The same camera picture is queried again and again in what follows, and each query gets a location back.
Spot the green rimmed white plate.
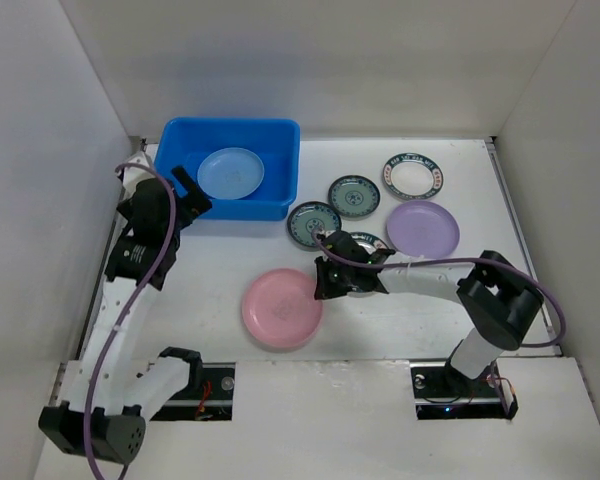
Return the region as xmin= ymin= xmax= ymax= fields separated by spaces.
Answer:
xmin=351 ymin=232 xmax=389 ymax=254
xmin=382 ymin=153 xmax=444 ymax=201

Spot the light blue plate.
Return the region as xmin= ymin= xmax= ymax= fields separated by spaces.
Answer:
xmin=197 ymin=147 xmax=265 ymax=200

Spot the pink plate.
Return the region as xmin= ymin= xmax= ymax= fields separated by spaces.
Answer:
xmin=241 ymin=268 xmax=323 ymax=350

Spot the purple plate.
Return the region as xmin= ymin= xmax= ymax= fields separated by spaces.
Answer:
xmin=386 ymin=200 xmax=460 ymax=259

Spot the teal patterned small plate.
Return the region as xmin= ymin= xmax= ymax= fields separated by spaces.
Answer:
xmin=327 ymin=175 xmax=381 ymax=219
xmin=286 ymin=201 xmax=342 ymax=249

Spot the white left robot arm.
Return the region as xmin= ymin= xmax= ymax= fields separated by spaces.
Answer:
xmin=38 ymin=163 xmax=211 ymax=470

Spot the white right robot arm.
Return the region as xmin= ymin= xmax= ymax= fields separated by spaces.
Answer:
xmin=312 ymin=230 xmax=544 ymax=397

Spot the blue plastic bin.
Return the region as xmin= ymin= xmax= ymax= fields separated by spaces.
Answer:
xmin=155 ymin=117 xmax=300 ymax=221

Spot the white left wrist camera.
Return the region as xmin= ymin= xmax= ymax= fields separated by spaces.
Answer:
xmin=117 ymin=151 xmax=154 ymax=194

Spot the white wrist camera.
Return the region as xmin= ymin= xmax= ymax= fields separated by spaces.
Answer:
xmin=312 ymin=229 xmax=334 ymax=241
xmin=117 ymin=151 xmax=154 ymax=194

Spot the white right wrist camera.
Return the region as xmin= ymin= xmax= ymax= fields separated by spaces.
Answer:
xmin=312 ymin=229 xmax=334 ymax=241

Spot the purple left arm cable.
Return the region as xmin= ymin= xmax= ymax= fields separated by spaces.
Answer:
xmin=83 ymin=162 xmax=182 ymax=480

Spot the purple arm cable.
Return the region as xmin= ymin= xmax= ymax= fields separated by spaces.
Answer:
xmin=83 ymin=162 xmax=182 ymax=480
xmin=311 ymin=227 xmax=567 ymax=349

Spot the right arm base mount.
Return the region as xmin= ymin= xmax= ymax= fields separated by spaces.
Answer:
xmin=410 ymin=361 xmax=519 ymax=421

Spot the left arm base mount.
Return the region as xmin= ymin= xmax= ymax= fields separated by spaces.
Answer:
xmin=152 ymin=363 xmax=236 ymax=422

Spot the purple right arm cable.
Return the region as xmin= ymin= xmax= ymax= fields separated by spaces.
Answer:
xmin=311 ymin=227 xmax=567 ymax=349

